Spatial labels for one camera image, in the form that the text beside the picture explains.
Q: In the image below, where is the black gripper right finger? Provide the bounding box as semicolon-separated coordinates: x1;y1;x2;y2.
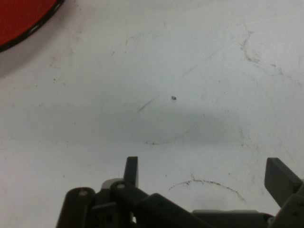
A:
264;157;304;228

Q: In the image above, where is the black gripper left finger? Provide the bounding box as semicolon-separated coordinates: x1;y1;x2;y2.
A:
56;156;208;228

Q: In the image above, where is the red plate with black rim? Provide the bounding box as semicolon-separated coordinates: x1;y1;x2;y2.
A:
0;0;66;53

